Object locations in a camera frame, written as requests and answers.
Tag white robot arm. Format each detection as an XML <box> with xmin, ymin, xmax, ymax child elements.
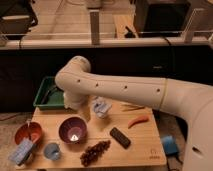
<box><xmin>55</xmin><ymin>56</ymin><xmax>213</xmax><ymax>171</ymax></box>

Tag green plastic tray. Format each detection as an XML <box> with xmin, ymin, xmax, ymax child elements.
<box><xmin>33</xmin><ymin>76</ymin><xmax>64</xmax><ymax>110</ymax></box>

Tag yellow green bean pods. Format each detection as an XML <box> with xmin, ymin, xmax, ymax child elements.
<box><xmin>122</xmin><ymin>104</ymin><xmax>145</xmax><ymax>111</ymax></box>

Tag orange chili pepper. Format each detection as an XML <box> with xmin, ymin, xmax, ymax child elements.
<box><xmin>128</xmin><ymin>116</ymin><xmax>149</xmax><ymax>129</ymax></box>

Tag wooden table board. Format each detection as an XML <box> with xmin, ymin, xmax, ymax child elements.
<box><xmin>16</xmin><ymin>100</ymin><xmax>166</xmax><ymax>170</ymax></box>

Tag purple bowl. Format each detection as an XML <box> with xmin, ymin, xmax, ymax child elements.
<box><xmin>59</xmin><ymin>117</ymin><xmax>87</xmax><ymax>144</ymax></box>

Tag black remote control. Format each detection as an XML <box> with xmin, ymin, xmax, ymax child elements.
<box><xmin>110</xmin><ymin>127</ymin><xmax>131</xmax><ymax>149</ymax></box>

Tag bunch of dark grapes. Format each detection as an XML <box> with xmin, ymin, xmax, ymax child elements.
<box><xmin>80</xmin><ymin>140</ymin><xmax>111</xmax><ymax>167</ymax></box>

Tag black monitor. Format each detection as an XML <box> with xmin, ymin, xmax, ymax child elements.
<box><xmin>133</xmin><ymin>0</ymin><xmax>190</xmax><ymax>32</ymax></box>

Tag blue cup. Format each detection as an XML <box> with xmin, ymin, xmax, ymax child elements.
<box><xmin>43</xmin><ymin>143</ymin><xmax>61</xmax><ymax>161</ymax></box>

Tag orange bowl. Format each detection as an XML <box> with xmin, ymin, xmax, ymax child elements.
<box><xmin>14</xmin><ymin>122</ymin><xmax>43</xmax><ymax>145</ymax></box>

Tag black chair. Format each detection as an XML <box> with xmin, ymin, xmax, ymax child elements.
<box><xmin>0</xmin><ymin>0</ymin><xmax>38</xmax><ymax>39</ymax></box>

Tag grey metal post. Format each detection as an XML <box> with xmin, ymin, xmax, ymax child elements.
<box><xmin>89</xmin><ymin>10</ymin><xmax>100</xmax><ymax>45</ymax></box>

